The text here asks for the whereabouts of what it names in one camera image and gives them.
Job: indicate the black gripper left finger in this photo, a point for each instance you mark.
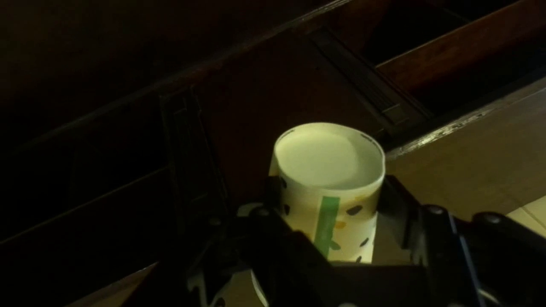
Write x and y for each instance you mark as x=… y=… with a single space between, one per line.
x=295 y=257

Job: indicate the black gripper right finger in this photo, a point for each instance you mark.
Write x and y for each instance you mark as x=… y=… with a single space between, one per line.
x=440 y=257

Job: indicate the white dotted paper cup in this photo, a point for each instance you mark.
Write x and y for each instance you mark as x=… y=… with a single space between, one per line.
x=326 y=172

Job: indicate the dark wooden secretary desk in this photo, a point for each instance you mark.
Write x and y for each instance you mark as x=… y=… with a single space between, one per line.
x=112 y=114

